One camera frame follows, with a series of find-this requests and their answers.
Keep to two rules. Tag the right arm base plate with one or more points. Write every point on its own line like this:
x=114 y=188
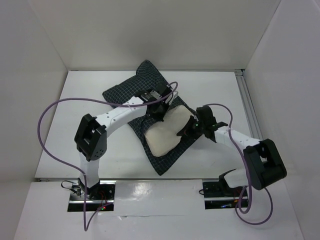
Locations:
x=218 y=195

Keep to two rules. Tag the dark checked pillowcase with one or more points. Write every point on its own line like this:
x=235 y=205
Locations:
x=147 y=77

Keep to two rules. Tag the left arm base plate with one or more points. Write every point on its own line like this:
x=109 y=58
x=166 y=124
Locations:
x=102 y=198

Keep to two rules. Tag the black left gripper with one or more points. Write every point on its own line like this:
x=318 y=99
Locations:
x=160 y=117

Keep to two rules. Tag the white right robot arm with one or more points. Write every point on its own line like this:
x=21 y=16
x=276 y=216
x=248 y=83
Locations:
x=263 y=165

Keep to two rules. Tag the cream pillow with bear print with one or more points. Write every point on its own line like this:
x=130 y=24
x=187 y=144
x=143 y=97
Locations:
x=162 y=137

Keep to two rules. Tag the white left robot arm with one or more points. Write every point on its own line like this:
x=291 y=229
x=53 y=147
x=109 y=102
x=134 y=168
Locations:
x=93 y=131

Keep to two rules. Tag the aluminium frame rail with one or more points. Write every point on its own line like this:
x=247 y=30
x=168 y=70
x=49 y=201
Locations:
x=251 y=116

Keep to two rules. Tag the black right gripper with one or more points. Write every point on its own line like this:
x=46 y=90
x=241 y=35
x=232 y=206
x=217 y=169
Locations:
x=191 y=127

